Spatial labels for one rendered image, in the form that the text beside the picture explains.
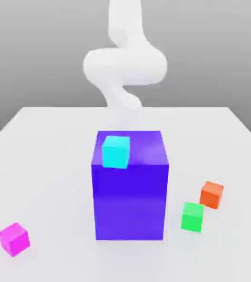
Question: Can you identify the small magenta cube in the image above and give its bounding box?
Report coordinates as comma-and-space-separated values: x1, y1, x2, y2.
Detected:
0, 222, 31, 258

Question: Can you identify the large blue box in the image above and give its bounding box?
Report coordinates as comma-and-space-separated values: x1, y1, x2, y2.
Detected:
90, 130, 169, 241

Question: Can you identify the small green cube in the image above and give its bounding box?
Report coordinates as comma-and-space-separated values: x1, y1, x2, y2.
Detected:
180, 202, 205, 234

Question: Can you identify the small cyan cube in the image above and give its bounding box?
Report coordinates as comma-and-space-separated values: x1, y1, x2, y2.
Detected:
102, 135, 131, 170

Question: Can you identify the small orange cube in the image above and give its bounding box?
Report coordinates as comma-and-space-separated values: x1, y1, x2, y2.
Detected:
199, 181, 225, 210

